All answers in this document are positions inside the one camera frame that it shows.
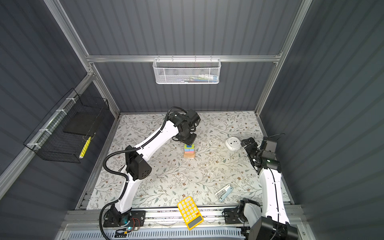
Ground green block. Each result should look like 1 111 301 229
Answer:
184 145 195 152

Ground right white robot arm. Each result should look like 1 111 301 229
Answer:
238 137 299 240

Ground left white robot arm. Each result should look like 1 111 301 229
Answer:
103 107 201 225

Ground white round device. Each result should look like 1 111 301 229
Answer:
225 137 242 152

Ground white light-blue stapler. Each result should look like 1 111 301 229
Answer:
215 184 233 203

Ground pens in white basket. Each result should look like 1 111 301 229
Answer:
177 75 219 84

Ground yellow calculator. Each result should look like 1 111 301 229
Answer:
177 197 204 231

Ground yellow marker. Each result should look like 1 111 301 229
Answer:
79 137 92 159

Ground white wire basket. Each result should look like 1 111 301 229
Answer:
153 60 222 85

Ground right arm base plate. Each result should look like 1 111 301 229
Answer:
222 207 244 225

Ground black corrugated cable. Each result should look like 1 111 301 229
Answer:
98 106 188 240

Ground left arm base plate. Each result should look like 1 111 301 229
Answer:
102 210 146 228

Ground black wire basket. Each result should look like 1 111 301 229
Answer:
24 90 110 164

